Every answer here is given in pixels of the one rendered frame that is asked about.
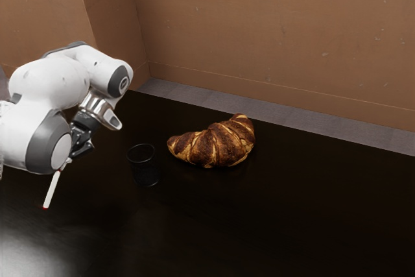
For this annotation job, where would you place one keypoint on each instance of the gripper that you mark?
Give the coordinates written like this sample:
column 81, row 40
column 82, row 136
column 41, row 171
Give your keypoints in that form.
column 83, row 124

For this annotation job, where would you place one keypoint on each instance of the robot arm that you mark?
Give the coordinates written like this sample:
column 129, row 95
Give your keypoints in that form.
column 45, row 85

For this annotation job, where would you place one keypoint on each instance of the white pen with red ends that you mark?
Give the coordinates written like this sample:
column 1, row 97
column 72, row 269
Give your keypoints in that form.
column 52, row 190

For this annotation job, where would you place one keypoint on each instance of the black mesh pen holder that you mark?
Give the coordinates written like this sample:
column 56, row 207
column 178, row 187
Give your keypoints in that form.
column 143, row 166

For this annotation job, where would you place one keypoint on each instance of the brown croissant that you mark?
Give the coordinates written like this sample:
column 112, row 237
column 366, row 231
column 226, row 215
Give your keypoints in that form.
column 214, row 144

